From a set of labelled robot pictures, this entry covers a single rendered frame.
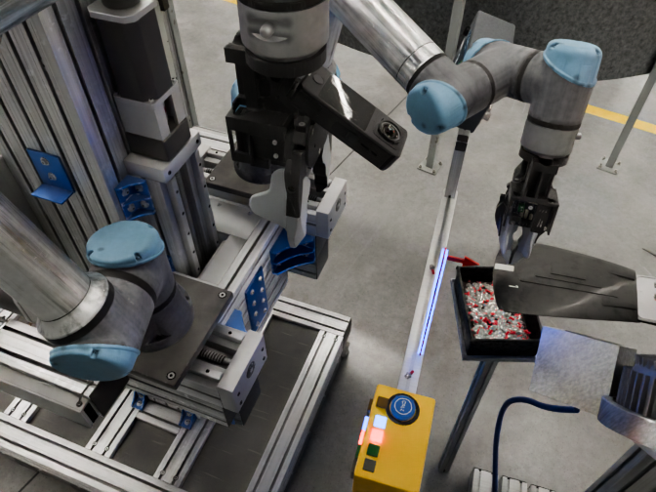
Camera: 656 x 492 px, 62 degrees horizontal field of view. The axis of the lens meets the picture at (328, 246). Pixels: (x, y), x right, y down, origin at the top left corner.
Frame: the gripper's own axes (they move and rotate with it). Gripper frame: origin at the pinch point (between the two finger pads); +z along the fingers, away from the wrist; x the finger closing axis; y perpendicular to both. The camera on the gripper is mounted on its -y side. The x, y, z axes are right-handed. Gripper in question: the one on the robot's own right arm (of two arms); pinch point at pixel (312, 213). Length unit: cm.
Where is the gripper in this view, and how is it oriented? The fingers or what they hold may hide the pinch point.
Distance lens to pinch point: 61.5
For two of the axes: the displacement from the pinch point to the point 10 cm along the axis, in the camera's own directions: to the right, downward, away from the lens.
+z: 0.0, 6.7, 7.4
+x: -2.9, 7.1, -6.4
